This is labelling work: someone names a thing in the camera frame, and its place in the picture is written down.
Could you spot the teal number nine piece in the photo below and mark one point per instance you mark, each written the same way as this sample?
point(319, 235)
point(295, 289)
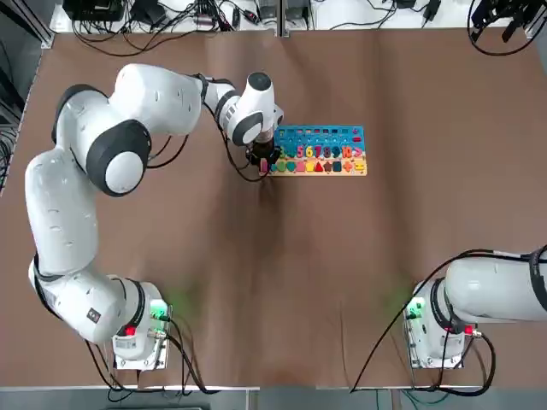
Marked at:
point(338, 150)

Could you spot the yellow equals sign piece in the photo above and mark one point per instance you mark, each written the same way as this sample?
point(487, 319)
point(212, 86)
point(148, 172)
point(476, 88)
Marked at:
point(358, 164)

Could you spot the red triangle piece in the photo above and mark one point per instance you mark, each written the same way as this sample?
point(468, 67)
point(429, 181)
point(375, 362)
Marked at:
point(317, 168)

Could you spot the teal number four piece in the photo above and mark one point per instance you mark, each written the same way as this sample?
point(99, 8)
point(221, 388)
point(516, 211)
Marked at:
point(291, 152)

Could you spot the pink greater-than sign piece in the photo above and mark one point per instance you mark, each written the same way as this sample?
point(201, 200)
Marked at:
point(359, 151)

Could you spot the aluminium post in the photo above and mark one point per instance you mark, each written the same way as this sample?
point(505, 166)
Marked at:
point(283, 21)

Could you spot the aluminium frame bar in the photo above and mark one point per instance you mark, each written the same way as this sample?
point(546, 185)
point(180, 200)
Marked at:
point(537, 31)
point(48, 25)

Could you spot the black power supply box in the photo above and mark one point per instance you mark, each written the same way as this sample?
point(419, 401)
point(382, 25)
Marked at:
point(268, 8)

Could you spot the yellow pentagon piece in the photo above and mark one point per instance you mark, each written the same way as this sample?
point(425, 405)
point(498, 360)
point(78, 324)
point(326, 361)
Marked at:
point(308, 167)

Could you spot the black power adapter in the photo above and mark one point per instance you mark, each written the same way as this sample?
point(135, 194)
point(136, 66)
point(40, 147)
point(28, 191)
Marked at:
point(431, 8)

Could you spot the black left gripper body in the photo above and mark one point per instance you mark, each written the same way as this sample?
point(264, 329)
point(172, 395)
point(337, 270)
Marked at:
point(262, 150)

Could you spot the yellow number six piece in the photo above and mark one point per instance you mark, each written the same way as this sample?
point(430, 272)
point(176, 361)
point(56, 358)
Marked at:
point(305, 153)

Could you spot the usb hub with plugs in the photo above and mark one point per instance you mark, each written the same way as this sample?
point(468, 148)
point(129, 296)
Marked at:
point(204, 19)

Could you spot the black dock box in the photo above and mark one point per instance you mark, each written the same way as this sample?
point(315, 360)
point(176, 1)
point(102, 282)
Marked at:
point(94, 8)

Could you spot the teal square piece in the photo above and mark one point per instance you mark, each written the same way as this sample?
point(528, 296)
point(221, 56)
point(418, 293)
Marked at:
point(336, 167)

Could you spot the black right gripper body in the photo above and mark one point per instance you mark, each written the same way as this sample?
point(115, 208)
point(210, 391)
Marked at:
point(510, 10)

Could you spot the colourful wooden toy board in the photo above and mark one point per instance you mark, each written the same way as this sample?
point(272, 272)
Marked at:
point(320, 137)

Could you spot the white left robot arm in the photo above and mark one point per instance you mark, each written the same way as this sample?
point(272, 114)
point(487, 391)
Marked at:
point(64, 213)

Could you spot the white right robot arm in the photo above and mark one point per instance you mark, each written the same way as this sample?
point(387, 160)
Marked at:
point(483, 294)

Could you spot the pink trapezoid piece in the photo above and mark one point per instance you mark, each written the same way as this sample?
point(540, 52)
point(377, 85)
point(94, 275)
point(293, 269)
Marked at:
point(299, 167)

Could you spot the green circle piece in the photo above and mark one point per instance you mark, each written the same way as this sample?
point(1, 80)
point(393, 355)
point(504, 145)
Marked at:
point(280, 167)

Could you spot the teal heart piece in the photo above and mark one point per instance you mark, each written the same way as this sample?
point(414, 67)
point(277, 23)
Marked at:
point(289, 166)

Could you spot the orange plus sign piece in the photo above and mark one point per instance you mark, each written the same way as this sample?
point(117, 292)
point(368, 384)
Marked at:
point(346, 166)

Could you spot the purple number eight piece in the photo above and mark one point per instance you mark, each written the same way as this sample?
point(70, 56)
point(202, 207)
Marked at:
point(326, 152)

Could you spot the purple star piece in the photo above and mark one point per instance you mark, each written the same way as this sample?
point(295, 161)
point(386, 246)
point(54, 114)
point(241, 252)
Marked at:
point(327, 167)

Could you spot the red number seven piece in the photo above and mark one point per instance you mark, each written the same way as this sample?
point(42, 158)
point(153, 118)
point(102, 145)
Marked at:
point(317, 148)

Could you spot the magenta number five piece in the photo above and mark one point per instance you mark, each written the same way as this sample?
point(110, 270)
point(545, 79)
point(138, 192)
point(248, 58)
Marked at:
point(298, 152)

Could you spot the black monitor stand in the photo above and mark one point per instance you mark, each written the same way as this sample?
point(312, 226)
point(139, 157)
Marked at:
point(149, 15)

